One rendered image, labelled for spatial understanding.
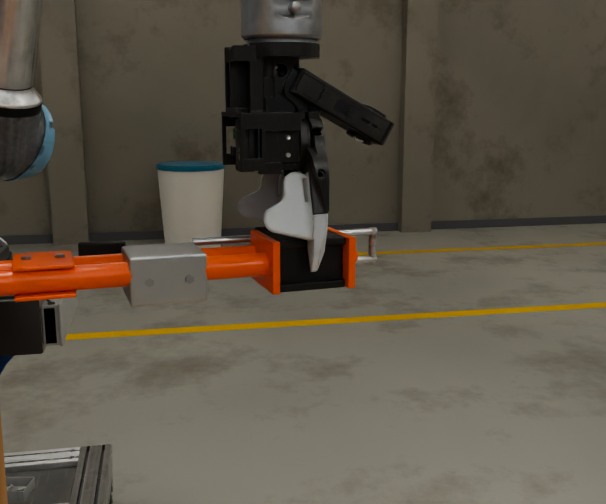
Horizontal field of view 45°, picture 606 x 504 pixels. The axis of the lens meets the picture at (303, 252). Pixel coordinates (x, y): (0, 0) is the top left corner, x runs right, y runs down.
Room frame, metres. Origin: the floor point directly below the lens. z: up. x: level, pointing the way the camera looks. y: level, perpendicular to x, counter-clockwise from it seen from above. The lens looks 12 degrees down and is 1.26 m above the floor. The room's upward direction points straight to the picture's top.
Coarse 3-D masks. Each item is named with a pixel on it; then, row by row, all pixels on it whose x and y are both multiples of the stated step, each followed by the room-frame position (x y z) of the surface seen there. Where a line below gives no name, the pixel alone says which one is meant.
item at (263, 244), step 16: (256, 240) 0.71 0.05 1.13; (272, 240) 0.67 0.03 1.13; (288, 240) 0.67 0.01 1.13; (304, 240) 0.68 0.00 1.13; (336, 240) 0.69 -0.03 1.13; (352, 240) 0.69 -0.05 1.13; (272, 256) 0.66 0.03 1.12; (288, 256) 0.68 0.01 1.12; (304, 256) 0.68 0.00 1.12; (336, 256) 0.69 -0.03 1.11; (352, 256) 0.69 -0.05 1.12; (272, 272) 0.66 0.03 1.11; (288, 272) 0.68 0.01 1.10; (304, 272) 0.68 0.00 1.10; (320, 272) 0.69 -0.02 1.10; (336, 272) 0.69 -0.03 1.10; (352, 272) 0.69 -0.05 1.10; (272, 288) 0.66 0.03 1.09; (288, 288) 0.67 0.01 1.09; (304, 288) 0.68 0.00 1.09; (320, 288) 0.68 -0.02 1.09
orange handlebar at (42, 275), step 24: (0, 264) 0.63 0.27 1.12; (24, 264) 0.61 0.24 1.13; (48, 264) 0.61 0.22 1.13; (72, 264) 0.61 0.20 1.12; (96, 264) 0.63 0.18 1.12; (120, 264) 0.63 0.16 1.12; (216, 264) 0.65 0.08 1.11; (240, 264) 0.66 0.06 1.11; (264, 264) 0.67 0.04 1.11; (0, 288) 0.59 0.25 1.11; (24, 288) 0.60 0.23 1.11; (48, 288) 0.60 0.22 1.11; (72, 288) 0.61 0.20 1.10; (96, 288) 0.62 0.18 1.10
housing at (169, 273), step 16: (128, 256) 0.64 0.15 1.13; (144, 256) 0.63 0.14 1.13; (160, 256) 0.64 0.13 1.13; (176, 256) 0.64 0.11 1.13; (192, 256) 0.65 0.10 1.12; (144, 272) 0.63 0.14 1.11; (160, 272) 0.64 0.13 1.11; (176, 272) 0.64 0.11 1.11; (192, 272) 0.65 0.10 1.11; (128, 288) 0.64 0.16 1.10; (144, 288) 0.63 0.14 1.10; (160, 288) 0.63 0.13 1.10; (176, 288) 0.64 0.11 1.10; (192, 288) 0.64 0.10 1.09; (144, 304) 0.63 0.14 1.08; (160, 304) 0.64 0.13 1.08
